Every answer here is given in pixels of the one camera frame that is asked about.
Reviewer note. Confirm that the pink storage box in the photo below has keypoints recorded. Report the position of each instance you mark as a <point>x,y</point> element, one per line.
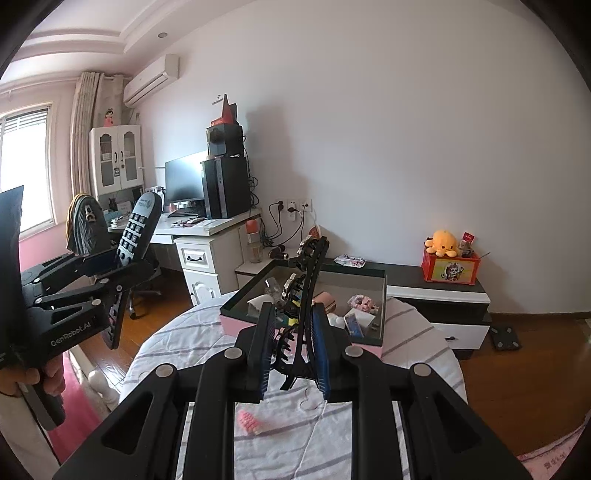
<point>231,326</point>

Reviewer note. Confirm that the pink block toy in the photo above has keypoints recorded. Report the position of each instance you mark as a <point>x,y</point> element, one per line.
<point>251,422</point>

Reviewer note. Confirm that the white roll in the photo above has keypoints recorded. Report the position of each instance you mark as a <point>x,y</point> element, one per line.
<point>258,307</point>

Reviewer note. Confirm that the red gift box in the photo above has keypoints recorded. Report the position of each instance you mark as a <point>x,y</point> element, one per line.
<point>226,110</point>

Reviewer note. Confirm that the white bed frame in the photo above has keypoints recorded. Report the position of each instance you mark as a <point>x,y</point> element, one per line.
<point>104,387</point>

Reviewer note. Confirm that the white air conditioner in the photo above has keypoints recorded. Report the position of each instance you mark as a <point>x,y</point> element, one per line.
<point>150,81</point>

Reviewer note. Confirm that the clear glass jar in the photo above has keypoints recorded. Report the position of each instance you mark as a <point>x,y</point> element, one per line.
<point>255,253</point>

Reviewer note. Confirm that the person's left hand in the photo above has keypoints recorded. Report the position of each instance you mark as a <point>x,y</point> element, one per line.
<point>27,376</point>

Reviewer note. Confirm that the black office chair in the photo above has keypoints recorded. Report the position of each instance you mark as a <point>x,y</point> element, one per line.
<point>143,288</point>

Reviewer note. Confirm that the white glass-door cabinet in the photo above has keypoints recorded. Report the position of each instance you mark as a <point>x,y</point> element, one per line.
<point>115,134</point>

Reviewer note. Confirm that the small toy figures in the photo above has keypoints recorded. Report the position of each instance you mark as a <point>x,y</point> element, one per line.
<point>467,244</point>

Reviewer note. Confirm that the white round toy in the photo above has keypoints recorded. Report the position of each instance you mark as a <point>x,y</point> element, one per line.
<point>337,321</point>

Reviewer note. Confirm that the window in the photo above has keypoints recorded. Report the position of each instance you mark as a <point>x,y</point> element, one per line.
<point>23,175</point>

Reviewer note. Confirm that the white wall socket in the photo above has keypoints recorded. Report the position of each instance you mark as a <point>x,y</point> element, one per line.
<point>306,204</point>
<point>281,206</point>
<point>292,206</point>

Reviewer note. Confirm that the orange cap bottle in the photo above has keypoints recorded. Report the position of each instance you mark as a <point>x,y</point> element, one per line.
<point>252,227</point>

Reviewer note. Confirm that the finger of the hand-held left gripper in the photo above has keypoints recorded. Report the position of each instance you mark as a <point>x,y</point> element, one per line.
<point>99,262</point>
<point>92,295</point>

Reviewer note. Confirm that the black keyboard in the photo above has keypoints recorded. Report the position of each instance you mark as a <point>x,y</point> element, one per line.
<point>184,213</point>

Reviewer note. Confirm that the white desk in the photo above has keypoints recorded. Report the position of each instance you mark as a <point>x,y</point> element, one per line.
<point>203,258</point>

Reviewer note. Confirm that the black floor scale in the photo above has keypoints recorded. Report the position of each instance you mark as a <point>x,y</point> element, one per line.
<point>505,338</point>

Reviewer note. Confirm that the black computer monitor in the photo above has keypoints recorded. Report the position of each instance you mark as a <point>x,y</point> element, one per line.
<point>184,180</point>

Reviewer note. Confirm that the pink printed blanket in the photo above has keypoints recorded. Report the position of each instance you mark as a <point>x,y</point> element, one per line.
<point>554,461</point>

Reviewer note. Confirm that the pink white snack packet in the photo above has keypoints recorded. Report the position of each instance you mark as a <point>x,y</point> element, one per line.
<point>350,261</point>

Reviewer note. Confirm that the white nightstand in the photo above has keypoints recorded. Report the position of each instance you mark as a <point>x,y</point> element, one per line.
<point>249,277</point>

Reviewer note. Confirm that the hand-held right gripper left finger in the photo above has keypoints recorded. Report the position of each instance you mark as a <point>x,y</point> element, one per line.
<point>267,350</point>

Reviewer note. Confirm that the beige curtain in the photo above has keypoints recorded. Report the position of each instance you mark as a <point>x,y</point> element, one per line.
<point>85,138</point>

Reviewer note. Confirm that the black white low cabinet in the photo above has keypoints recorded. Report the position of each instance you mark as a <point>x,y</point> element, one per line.
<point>438,295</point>

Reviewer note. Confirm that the blue yellow small box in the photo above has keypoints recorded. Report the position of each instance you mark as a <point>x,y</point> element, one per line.
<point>360,323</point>

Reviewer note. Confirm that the black hair dryer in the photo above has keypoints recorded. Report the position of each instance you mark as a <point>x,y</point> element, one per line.
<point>279,253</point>

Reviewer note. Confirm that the pink bedding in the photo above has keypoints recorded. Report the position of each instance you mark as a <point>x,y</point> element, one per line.
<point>78,415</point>

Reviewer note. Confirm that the small pink doll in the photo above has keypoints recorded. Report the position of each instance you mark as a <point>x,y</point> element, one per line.
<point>110,117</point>

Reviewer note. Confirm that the black computer tower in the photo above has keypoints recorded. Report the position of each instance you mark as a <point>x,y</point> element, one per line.
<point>226,189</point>

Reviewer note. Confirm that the red white ornament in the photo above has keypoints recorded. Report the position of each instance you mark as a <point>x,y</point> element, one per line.
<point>315,232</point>

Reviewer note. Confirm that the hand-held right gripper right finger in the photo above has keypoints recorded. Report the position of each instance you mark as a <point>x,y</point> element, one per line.
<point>321,350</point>

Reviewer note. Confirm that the black remote control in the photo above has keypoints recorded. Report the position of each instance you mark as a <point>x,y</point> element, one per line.
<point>138,226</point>

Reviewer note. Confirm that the red printed toy box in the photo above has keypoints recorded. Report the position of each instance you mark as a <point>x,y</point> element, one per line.
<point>450,270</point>

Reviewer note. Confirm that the orange octopus plush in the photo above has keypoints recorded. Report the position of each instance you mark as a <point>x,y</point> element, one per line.
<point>443,242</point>

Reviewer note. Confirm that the person's left forearm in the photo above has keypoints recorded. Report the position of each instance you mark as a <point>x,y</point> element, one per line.
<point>23,429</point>

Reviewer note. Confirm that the black printed jacket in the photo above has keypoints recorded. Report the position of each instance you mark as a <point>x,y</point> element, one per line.
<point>87,226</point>

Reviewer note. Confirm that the black speaker box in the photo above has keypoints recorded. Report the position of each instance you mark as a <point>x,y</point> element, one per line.
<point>226,138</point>

